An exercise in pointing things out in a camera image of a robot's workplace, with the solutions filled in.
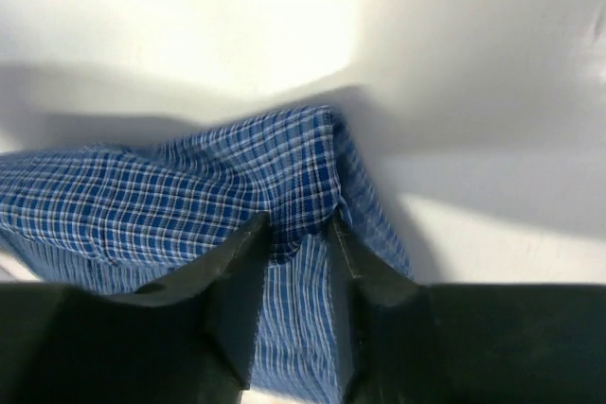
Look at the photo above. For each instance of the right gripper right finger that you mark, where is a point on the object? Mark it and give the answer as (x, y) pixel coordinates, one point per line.
(401, 342)

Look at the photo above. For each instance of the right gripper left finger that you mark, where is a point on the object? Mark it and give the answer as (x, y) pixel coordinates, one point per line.
(188, 337)

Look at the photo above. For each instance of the blue checked long sleeve shirt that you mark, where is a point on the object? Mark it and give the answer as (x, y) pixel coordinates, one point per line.
(112, 218)

